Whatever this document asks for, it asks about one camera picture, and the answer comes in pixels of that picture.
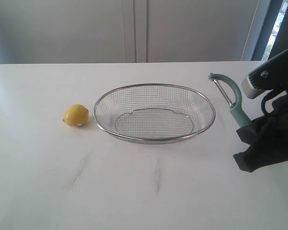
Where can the teal handled peeler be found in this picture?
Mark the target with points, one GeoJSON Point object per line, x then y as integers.
{"type": "Point", "coordinates": [235, 108]}

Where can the yellow lemon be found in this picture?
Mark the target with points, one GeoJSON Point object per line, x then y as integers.
{"type": "Point", "coordinates": [77, 115]}

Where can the oval wire mesh basket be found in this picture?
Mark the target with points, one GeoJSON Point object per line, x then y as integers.
{"type": "Point", "coordinates": [154, 113]}

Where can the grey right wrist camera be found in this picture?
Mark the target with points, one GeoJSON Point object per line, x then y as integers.
{"type": "Point", "coordinates": [257, 82]}

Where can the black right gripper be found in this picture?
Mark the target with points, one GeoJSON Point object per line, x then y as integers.
{"type": "Point", "coordinates": [268, 135]}

